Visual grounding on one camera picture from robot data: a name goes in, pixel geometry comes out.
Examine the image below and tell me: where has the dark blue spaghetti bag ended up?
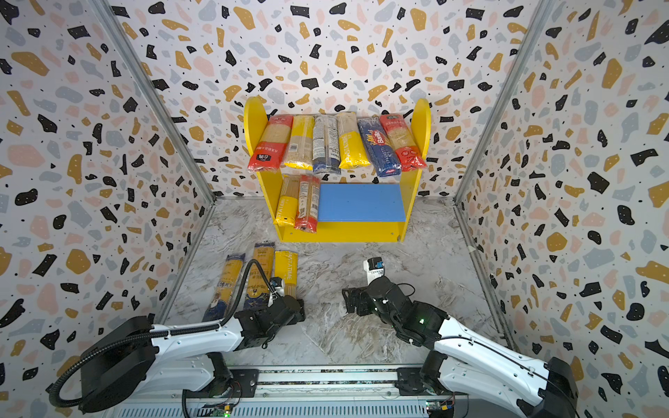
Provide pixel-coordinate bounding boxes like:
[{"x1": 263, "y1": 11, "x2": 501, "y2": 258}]
[{"x1": 202, "y1": 254, "x2": 246, "y2": 322}]

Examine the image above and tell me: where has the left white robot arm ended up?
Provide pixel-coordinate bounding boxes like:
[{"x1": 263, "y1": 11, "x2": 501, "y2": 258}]
[{"x1": 78, "y1": 295, "x2": 305, "y2": 413}]

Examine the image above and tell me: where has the yellow Pastatime spaghetti bag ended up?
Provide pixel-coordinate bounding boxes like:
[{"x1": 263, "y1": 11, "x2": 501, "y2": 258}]
[{"x1": 275, "y1": 251, "x2": 298, "y2": 298}]

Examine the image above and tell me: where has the clear white label spaghetti bag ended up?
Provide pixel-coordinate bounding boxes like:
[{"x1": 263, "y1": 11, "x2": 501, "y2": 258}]
[{"x1": 313, "y1": 115, "x2": 341, "y2": 174}]

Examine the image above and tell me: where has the red spaghetti bag black label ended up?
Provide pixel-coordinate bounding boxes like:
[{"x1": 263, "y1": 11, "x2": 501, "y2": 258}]
[{"x1": 247, "y1": 115, "x2": 294, "y2": 172}]

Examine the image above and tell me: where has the red spaghetti bag top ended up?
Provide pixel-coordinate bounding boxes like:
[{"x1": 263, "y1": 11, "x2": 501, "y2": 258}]
[{"x1": 380, "y1": 114, "x2": 427, "y2": 172}]

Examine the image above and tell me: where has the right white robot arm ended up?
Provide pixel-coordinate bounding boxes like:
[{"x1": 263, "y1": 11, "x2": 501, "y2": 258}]
[{"x1": 341, "y1": 276, "x2": 578, "y2": 417}]

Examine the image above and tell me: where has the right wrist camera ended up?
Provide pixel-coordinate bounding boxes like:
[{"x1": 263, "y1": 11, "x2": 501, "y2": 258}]
[{"x1": 363, "y1": 257, "x2": 385, "y2": 284}]

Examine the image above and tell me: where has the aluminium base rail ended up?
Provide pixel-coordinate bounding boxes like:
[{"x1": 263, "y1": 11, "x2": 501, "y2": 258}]
[{"x1": 104, "y1": 365, "x2": 532, "y2": 417}]

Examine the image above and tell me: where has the red clear spaghetti bag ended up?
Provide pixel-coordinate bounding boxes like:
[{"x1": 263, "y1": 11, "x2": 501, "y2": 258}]
[{"x1": 294, "y1": 175, "x2": 321, "y2": 233}]

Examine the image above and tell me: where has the orange blue spaghetti bag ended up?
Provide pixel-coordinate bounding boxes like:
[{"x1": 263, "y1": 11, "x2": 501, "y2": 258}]
[{"x1": 243, "y1": 242, "x2": 275, "y2": 309}]

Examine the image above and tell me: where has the blue Barilla spaghetti bag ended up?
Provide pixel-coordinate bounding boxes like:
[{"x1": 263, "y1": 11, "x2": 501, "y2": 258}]
[{"x1": 357, "y1": 117, "x2": 402, "y2": 178}]

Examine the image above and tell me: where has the plain yellow spaghetti bag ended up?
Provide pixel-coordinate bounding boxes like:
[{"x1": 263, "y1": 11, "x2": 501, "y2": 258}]
[{"x1": 283, "y1": 115, "x2": 315, "y2": 171}]

